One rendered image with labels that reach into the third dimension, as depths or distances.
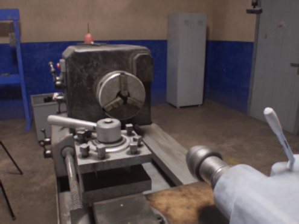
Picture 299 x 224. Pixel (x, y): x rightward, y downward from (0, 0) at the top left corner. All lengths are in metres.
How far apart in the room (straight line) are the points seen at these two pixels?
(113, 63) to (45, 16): 3.36
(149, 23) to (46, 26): 1.92
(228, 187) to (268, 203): 0.11
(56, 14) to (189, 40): 2.46
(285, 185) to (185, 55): 4.45
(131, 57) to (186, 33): 3.39
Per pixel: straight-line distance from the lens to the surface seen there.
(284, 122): 4.33
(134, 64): 1.46
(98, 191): 0.59
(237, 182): 0.49
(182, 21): 4.78
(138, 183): 0.60
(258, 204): 0.41
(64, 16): 4.73
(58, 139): 1.57
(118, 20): 4.88
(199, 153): 0.60
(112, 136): 0.59
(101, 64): 1.45
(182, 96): 4.94
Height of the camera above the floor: 1.39
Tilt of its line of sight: 17 degrees down
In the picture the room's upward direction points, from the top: straight up
